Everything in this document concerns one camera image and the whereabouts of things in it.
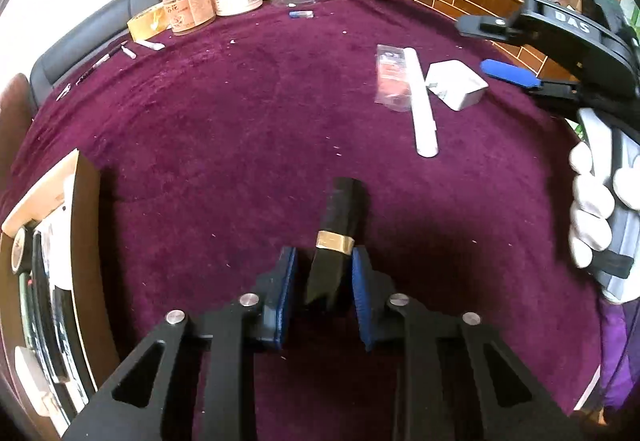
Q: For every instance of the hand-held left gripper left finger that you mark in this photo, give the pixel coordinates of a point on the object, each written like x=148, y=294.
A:
x=285, y=301

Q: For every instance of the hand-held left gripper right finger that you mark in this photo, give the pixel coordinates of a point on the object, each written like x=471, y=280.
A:
x=362, y=301

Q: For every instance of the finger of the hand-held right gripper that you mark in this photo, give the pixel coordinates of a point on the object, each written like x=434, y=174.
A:
x=510, y=73
x=492, y=27

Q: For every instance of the small white charger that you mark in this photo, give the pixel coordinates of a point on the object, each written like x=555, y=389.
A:
x=460, y=83

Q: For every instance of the black lipstick with gold band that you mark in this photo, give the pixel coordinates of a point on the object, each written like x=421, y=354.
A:
x=340, y=216

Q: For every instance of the cardboard box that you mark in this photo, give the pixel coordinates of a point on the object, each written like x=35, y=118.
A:
x=92, y=271

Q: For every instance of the person's right forearm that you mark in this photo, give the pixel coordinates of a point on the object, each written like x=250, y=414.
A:
x=620, y=356

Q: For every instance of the person's right hand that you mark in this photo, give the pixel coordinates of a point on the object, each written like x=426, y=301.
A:
x=592, y=221

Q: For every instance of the white marker pen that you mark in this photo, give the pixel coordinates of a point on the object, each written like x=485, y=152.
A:
x=422, y=111

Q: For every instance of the clear package with orange item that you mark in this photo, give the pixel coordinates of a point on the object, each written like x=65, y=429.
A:
x=392, y=76

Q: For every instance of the maroon velvet tablecloth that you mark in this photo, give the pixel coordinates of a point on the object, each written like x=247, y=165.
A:
x=225, y=121

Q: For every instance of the small blue capsule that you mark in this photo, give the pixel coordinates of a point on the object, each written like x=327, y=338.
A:
x=301, y=14

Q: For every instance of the large white charger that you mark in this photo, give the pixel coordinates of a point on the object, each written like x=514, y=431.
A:
x=57, y=251

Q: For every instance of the black tape roll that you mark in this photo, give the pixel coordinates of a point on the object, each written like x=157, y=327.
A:
x=28, y=246

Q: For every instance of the green tube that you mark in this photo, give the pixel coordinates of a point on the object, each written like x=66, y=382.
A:
x=22, y=311

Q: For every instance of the small white stick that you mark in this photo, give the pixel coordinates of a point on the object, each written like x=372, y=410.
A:
x=149, y=45

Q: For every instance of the small silver tool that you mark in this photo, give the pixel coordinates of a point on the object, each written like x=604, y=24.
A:
x=128, y=52

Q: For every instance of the thin black ballpoint pen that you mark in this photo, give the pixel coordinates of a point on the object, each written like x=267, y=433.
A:
x=100, y=63

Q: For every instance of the metal tweezers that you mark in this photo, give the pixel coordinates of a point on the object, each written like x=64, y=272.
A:
x=62, y=92

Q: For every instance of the orange labelled jar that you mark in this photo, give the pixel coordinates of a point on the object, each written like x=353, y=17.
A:
x=187, y=8

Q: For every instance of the yellow tape roll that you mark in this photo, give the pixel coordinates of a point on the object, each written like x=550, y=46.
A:
x=145, y=23

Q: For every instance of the grey sofa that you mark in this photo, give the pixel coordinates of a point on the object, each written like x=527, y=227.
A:
x=85, y=36

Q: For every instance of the brown padded chair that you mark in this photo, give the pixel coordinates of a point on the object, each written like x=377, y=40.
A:
x=12, y=111

